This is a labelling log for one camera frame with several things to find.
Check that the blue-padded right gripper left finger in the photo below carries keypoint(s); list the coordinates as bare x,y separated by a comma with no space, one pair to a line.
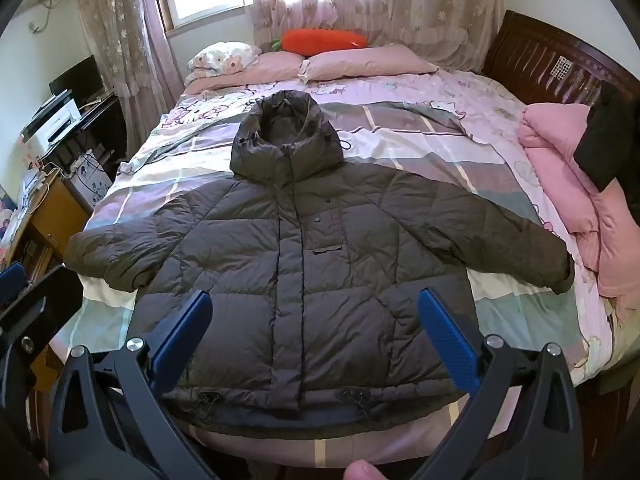
107,420

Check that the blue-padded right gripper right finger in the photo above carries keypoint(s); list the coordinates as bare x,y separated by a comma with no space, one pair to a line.
544,436

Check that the dark brown puffer jacket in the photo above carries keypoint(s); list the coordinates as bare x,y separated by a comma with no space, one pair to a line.
314,265

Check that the person's right hand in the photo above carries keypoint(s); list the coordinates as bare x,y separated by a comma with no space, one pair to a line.
362,470

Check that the wooden cabinet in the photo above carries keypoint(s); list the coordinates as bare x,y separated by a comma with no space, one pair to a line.
37,236

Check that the white power strip box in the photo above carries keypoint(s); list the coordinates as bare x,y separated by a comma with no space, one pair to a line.
89,179

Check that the white printer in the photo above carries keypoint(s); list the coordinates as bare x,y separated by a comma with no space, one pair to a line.
50,123

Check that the black desk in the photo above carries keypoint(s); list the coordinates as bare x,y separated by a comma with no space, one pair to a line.
102,130

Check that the pink folded quilt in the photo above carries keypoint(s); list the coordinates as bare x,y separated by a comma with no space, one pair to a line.
607,236

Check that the black monitor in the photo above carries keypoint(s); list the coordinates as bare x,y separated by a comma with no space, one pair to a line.
82,80

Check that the black garment on quilt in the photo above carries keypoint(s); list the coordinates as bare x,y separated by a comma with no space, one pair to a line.
609,148

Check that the plaid pastel bed sheet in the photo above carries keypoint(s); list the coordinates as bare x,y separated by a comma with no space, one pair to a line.
455,127

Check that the floral lace curtain left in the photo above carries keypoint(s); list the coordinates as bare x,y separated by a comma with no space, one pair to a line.
128,40

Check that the floral lace curtain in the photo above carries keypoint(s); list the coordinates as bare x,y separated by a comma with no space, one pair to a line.
128,40
450,33

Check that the pink pillow left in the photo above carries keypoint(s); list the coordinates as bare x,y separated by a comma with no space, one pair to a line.
269,67

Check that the pink pillow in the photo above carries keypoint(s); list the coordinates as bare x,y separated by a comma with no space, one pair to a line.
391,60
269,67

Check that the dark wooden headboard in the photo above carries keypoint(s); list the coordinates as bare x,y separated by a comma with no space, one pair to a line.
538,62

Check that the orange carrot plush pillow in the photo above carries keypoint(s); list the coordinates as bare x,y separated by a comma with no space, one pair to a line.
309,42

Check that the pink pillow right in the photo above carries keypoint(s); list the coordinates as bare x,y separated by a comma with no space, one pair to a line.
391,60

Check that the floral lace curtain right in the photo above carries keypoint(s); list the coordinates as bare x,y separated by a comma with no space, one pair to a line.
450,33

